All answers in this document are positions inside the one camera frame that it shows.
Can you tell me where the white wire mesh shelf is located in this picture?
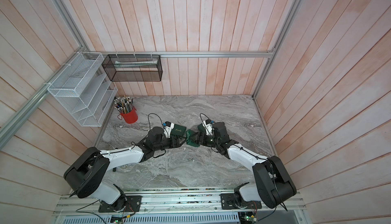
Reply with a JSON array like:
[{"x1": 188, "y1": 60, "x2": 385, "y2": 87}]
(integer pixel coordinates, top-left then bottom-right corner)
[{"x1": 48, "y1": 52, "x2": 118, "y2": 127}]

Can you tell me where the pencils bundle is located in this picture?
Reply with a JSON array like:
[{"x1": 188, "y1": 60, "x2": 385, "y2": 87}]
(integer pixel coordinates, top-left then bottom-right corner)
[{"x1": 114, "y1": 96, "x2": 135, "y2": 114}]

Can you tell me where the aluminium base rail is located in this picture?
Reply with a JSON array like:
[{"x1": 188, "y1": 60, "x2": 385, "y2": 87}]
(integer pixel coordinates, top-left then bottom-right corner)
[{"x1": 51, "y1": 188, "x2": 306, "y2": 217}]

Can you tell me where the black mesh basket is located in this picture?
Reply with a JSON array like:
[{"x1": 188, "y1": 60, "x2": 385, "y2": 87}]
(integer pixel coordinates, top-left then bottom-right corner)
[{"x1": 102, "y1": 54, "x2": 163, "y2": 82}]

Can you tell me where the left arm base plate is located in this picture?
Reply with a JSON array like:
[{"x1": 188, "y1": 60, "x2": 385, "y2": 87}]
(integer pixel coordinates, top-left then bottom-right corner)
[{"x1": 98, "y1": 195, "x2": 142, "y2": 213}]

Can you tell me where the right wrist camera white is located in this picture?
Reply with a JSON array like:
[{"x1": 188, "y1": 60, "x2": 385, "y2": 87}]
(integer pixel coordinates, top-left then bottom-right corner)
[{"x1": 202, "y1": 119, "x2": 214, "y2": 136}]

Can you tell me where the left green jewelry box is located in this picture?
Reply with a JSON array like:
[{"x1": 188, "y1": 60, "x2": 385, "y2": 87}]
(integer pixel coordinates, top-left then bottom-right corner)
[{"x1": 170, "y1": 124, "x2": 186, "y2": 136}]

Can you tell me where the green jewelry box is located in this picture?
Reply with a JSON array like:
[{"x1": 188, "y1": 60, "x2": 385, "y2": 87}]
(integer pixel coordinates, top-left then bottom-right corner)
[
  {"x1": 170, "y1": 124, "x2": 186, "y2": 136},
  {"x1": 197, "y1": 123, "x2": 207, "y2": 134}
]

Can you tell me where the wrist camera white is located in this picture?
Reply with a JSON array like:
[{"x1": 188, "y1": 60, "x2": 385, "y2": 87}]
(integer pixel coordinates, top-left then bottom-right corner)
[
  {"x1": 202, "y1": 119, "x2": 214, "y2": 136},
  {"x1": 163, "y1": 121, "x2": 175, "y2": 138}
]

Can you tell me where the red pencil cup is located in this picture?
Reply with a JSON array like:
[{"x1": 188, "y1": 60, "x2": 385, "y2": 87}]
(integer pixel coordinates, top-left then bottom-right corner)
[{"x1": 117, "y1": 108, "x2": 138, "y2": 124}]

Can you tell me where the right green jewelry box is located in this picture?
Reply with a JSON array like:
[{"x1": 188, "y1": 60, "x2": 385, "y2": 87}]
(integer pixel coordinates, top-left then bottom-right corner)
[{"x1": 197, "y1": 123, "x2": 207, "y2": 134}]

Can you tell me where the aluminium frame rail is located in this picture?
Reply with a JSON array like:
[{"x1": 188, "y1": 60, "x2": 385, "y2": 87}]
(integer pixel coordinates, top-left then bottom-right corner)
[{"x1": 86, "y1": 51, "x2": 274, "y2": 58}]

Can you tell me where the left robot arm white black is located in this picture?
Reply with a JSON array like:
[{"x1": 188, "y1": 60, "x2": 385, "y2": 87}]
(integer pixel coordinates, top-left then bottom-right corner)
[{"x1": 64, "y1": 125, "x2": 186, "y2": 212}]

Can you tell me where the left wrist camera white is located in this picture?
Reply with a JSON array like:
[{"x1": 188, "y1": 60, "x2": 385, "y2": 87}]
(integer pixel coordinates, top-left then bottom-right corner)
[{"x1": 163, "y1": 121, "x2": 175, "y2": 138}]

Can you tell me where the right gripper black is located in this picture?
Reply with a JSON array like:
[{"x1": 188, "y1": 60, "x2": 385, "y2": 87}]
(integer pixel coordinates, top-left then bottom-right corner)
[{"x1": 190, "y1": 132, "x2": 221, "y2": 148}]

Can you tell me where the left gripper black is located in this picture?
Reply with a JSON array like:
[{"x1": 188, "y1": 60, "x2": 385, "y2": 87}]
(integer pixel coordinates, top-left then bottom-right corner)
[{"x1": 154, "y1": 135, "x2": 188, "y2": 151}]

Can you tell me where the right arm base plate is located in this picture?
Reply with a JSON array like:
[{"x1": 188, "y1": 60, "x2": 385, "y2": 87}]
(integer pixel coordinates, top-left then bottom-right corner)
[{"x1": 220, "y1": 193, "x2": 262, "y2": 210}]

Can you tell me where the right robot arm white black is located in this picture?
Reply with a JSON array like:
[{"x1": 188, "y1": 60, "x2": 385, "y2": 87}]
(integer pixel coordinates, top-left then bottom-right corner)
[{"x1": 186, "y1": 120, "x2": 297, "y2": 208}]

